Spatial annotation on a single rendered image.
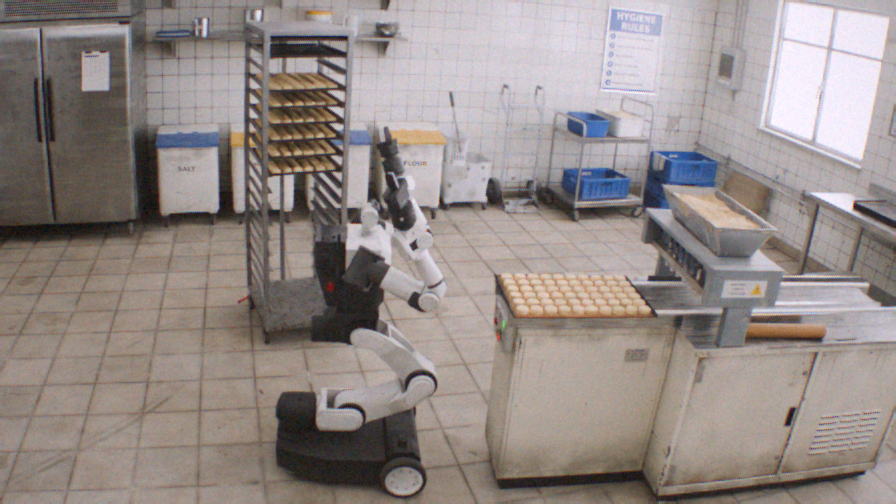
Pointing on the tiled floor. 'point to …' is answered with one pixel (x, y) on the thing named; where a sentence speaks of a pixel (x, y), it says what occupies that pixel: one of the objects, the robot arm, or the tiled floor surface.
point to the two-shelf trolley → (581, 166)
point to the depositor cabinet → (770, 409)
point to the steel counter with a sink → (837, 202)
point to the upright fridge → (72, 113)
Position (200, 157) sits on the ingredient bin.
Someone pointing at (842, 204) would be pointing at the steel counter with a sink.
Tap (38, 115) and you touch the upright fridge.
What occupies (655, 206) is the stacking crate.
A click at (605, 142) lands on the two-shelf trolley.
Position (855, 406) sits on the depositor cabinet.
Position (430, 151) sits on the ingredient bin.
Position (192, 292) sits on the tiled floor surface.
